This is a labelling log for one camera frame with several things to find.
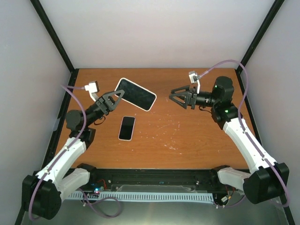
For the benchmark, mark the small black phone white case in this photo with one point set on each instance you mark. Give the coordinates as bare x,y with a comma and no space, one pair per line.
126,128

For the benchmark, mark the grey metal front plate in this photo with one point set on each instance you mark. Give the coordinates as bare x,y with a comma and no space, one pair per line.
165,213

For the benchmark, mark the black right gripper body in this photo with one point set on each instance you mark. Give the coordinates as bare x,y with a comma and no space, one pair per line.
192,101

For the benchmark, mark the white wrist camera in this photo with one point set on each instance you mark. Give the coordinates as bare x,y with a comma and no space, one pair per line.
92,88
194,79

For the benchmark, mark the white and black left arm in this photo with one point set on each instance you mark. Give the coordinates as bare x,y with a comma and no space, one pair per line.
44,192

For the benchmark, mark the black corner post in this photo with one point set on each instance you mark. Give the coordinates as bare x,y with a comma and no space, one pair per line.
275,7
53,34

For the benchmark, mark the black right corner post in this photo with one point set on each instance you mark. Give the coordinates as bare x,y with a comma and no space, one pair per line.
275,7

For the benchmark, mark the light blue slotted cable duct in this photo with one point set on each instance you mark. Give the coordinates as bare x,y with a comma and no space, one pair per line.
153,197

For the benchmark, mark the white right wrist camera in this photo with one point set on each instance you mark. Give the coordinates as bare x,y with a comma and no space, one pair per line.
194,79

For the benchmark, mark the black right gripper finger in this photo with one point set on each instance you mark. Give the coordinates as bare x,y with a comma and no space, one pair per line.
180,89
182,99

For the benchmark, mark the black left corner post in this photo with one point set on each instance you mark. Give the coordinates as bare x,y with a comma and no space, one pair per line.
53,34

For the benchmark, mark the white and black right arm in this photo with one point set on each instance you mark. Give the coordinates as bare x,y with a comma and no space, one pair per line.
266,179

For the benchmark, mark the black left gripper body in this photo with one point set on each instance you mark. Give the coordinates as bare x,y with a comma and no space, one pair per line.
101,104

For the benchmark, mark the black aluminium frame rail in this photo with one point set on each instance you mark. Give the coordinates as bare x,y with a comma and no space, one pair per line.
197,179

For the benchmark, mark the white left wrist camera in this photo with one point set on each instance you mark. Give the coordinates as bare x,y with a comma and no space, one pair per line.
92,88

